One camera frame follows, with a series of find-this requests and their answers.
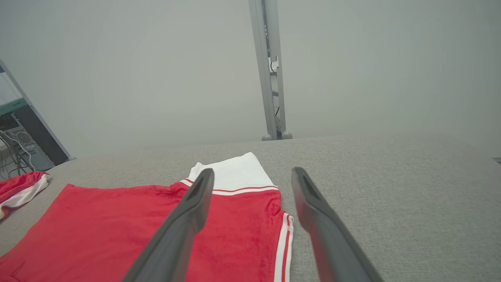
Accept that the red jersey with dark lettering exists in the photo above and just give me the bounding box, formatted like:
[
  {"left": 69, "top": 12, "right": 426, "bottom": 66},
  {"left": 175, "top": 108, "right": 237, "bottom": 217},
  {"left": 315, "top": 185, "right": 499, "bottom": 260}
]
[{"left": 0, "top": 171, "right": 50, "bottom": 221}]

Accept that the grey computer tower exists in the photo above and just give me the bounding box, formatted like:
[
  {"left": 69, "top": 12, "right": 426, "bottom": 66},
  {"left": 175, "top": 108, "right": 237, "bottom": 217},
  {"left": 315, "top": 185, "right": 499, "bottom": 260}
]
[{"left": 0, "top": 114, "right": 55, "bottom": 173}]

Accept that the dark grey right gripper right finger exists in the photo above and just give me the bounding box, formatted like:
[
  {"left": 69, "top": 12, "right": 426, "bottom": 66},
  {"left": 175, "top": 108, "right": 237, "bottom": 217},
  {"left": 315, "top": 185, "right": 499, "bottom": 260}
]
[{"left": 291, "top": 167, "right": 383, "bottom": 282}]

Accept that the white cable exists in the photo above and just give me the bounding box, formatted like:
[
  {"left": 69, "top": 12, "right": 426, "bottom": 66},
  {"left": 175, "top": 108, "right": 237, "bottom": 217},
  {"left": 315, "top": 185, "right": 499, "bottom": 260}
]
[{"left": 0, "top": 130, "right": 38, "bottom": 177}]

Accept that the black panel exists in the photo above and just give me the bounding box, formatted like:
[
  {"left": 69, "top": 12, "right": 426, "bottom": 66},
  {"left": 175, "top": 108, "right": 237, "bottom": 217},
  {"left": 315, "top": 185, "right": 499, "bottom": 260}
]
[{"left": 14, "top": 105, "right": 68, "bottom": 166}]

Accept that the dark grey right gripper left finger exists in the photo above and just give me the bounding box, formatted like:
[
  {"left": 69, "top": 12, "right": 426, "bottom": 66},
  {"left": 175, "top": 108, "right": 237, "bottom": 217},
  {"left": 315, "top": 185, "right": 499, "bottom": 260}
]
[{"left": 123, "top": 168, "right": 215, "bottom": 282}]

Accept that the teal edged desk top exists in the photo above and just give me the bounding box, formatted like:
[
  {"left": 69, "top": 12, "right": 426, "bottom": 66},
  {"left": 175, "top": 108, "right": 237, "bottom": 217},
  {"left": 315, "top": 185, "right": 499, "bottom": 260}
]
[{"left": 0, "top": 72, "right": 29, "bottom": 116}]

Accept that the grey metal post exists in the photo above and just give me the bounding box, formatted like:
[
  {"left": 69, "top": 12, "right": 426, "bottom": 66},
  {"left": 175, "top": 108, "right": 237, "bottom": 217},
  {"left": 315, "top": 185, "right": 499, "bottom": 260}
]
[{"left": 248, "top": 0, "right": 293, "bottom": 141}]

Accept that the red garment with white band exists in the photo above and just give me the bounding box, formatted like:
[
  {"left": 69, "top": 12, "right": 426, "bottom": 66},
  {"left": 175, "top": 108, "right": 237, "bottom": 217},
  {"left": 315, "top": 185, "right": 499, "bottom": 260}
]
[{"left": 0, "top": 152, "right": 294, "bottom": 282}]

